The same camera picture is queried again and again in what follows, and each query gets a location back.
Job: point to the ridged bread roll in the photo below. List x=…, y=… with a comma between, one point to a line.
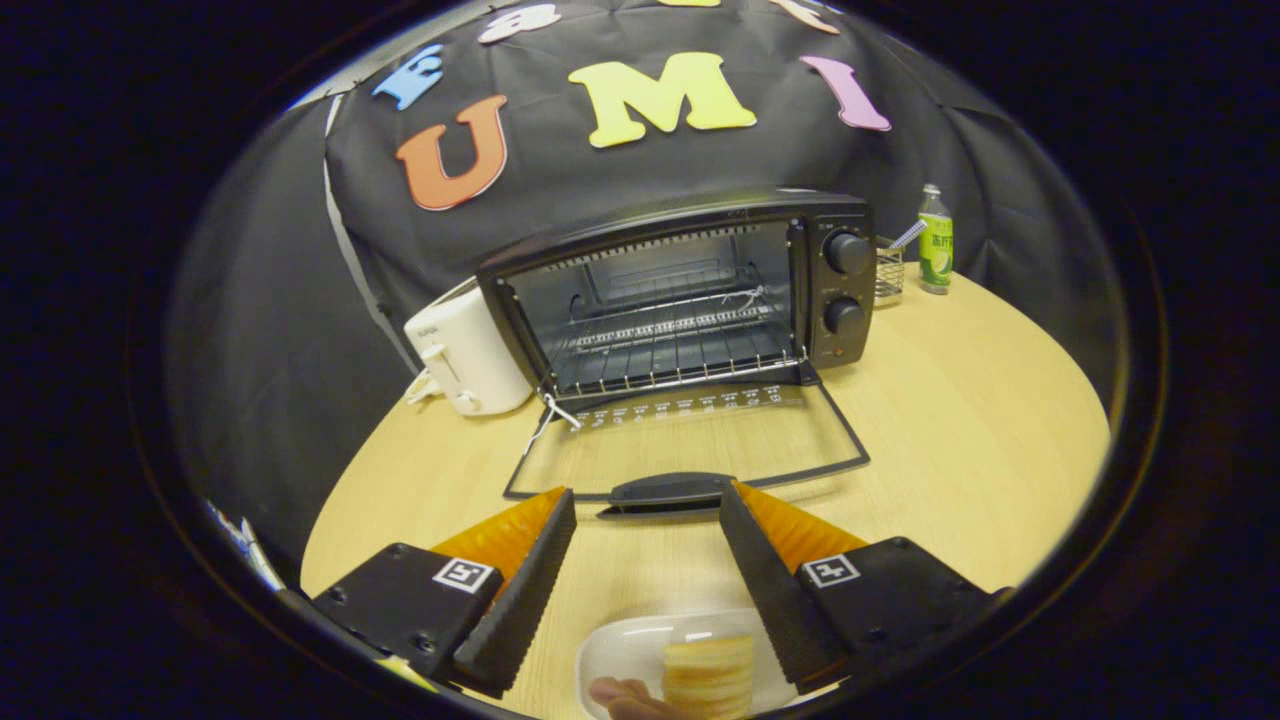
x=705, y=675

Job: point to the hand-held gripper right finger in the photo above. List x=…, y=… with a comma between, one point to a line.
x=775, y=600

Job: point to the black toaster oven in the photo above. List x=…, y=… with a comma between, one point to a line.
x=840, y=285

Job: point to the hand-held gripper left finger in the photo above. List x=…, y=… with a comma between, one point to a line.
x=525, y=600

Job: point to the white pop-up toaster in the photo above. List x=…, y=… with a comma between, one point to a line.
x=470, y=350

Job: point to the white rectangular plate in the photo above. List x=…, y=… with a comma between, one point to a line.
x=625, y=650

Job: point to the green drink bottle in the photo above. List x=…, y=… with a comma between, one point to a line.
x=935, y=250

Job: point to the striped straw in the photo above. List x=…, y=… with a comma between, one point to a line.
x=905, y=236

